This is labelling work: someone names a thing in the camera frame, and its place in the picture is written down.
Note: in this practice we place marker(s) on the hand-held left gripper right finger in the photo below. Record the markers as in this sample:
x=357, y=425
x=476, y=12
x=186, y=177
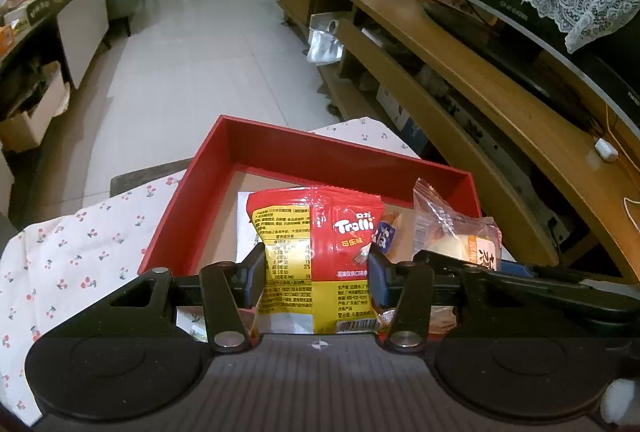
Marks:
x=376, y=273

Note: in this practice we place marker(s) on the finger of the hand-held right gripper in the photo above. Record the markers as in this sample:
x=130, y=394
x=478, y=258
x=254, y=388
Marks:
x=452, y=261

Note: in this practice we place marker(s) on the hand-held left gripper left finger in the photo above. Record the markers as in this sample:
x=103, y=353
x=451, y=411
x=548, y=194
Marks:
x=256, y=273

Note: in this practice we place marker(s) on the clear bread packet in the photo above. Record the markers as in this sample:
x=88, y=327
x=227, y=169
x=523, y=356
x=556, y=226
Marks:
x=450, y=227

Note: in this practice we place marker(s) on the red and yellow gummy packet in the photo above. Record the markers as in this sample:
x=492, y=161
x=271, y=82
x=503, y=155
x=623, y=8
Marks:
x=320, y=232

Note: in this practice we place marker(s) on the red cardboard box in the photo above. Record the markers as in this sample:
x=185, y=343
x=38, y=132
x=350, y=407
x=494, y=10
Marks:
x=310, y=162

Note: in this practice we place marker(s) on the blue and white snack packet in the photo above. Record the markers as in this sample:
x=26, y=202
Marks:
x=387, y=237

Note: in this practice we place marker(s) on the white power adapter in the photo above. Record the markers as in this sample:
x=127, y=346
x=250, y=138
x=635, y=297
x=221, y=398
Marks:
x=605, y=148

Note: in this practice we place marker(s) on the white and blue box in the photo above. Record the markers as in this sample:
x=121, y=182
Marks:
x=400, y=117

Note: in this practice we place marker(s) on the white cherry print cloth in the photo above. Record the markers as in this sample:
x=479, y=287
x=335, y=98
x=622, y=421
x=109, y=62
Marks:
x=75, y=252

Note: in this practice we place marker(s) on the wooden television stand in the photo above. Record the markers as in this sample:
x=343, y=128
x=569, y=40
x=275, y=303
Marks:
x=450, y=62

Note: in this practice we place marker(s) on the black television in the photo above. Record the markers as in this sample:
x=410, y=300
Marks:
x=540, y=42

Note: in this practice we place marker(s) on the silver foil bag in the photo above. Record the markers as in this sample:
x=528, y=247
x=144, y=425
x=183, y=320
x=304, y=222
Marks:
x=325, y=42

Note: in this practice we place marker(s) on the white cardboard box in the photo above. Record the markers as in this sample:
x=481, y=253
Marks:
x=35, y=117

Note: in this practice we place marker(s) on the white cabinet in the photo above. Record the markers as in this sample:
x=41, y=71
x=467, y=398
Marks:
x=82, y=32

